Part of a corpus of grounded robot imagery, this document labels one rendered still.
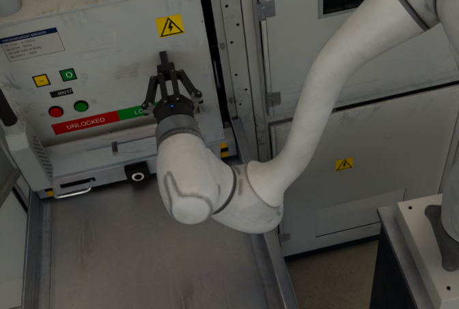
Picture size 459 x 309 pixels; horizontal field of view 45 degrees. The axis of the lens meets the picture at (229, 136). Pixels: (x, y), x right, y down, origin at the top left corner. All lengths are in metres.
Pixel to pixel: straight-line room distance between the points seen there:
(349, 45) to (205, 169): 0.32
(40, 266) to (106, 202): 0.23
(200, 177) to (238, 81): 0.64
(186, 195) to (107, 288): 0.50
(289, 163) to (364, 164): 0.94
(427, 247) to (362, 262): 0.93
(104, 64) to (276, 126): 0.62
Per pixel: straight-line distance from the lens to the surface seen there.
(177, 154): 0.98
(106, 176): 1.52
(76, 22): 1.22
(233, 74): 1.53
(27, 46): 1.26
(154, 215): 1.46
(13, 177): 1.68
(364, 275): 2.30
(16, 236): 1.95
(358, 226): 2.24
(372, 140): 1.86
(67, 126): 1.40
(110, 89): 1.33
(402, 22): 0.83
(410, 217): 1.47
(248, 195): 1.03
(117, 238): 1.45
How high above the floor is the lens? 1.99
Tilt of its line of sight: 46 degrees down
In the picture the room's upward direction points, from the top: 9 degrees counter-clockwise
